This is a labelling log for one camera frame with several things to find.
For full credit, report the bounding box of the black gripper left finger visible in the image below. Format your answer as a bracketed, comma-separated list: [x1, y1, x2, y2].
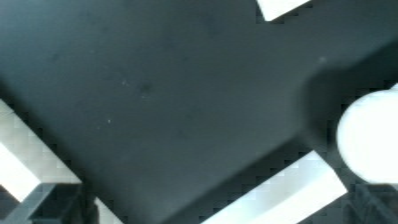
[0, 183, 83, 224]

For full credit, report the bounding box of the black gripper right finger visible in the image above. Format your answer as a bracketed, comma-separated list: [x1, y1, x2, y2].
[353, 184, 398, 224]

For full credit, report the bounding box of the white lamp bulb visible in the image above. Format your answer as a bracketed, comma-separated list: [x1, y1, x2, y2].
[335, 84, 398, 184]

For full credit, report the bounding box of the white marker sheet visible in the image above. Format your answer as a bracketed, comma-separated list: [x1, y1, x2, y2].
[255, 0, 310, 22]

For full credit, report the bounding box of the white front fence rail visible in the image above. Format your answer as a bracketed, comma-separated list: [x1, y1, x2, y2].
[0, 99, 126, 224]

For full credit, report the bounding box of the white fence rail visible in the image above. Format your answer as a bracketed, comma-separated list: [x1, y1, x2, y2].
[200, 151, 346, 224]
[0, 99, 126, 224]

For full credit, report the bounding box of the white right fence rail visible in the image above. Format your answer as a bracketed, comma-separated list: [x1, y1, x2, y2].
[200, 151, 346, 224]

